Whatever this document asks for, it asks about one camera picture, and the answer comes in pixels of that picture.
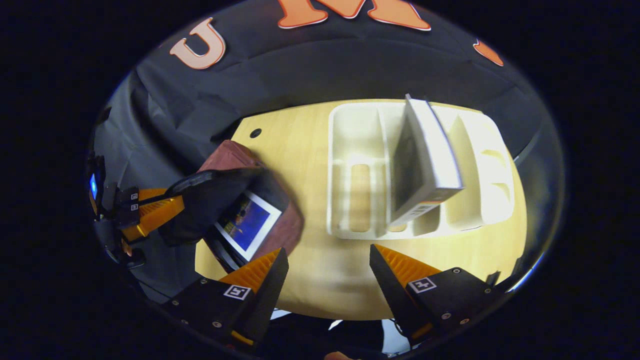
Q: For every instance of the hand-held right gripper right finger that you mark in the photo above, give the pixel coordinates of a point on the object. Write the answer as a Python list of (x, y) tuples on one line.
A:
[(390, 292)]

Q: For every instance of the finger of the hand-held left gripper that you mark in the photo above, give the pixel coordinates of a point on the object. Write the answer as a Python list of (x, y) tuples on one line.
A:
[(147, 195), (155, 215)]

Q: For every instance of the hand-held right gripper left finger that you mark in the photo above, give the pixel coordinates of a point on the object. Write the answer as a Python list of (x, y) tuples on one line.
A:
[(267, 295)]

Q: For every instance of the maroon schoolbag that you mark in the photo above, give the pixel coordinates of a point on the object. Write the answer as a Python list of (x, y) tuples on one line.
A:
[(210, 200)]

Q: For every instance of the blue cover book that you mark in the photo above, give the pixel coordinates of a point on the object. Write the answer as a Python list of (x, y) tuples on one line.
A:
[(247, 222)]

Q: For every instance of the grey face cover book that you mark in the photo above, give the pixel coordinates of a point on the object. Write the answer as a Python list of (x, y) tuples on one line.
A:
[(430, 155)]

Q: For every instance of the cream plastic bookshelf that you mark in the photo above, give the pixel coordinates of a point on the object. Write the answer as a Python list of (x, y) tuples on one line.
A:
[(355, 150)]

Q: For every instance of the black table grommet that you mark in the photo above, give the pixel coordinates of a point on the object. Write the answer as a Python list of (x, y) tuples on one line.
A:
[(255, 133)]

